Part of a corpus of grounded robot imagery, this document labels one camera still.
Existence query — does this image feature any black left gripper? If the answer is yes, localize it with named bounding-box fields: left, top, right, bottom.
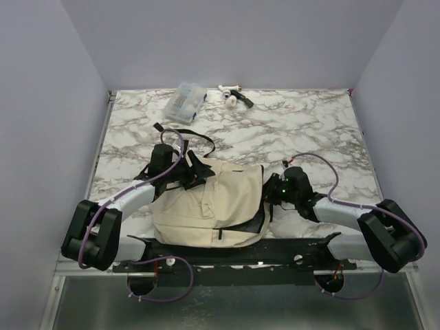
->
left=165, top=151, right=215, bottom=189

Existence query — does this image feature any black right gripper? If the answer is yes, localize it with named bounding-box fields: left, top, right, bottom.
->
left=252, top=173, right=299, bottom=206

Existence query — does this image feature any beige canvas student backpack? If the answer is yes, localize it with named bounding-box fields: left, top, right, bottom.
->
left=151, top=159, right=272, bottom=248

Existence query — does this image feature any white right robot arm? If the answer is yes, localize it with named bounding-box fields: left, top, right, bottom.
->
left=263, top=166, right=427, bottom=274

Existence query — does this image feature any white pipe fitting toy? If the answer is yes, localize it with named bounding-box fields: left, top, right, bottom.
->
left=217, top=85, right=242, bottom=109

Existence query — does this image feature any clear plastic organizer box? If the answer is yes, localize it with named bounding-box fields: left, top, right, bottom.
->
left=164, top=82, right=207, bottom=124

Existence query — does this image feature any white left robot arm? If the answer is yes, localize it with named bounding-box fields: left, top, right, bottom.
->
left=60, top=144, right=215, bottom=272

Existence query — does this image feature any aluminium rail frame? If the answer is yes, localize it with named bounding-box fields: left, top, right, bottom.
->
left=54, top=260, right=113, bottom=276

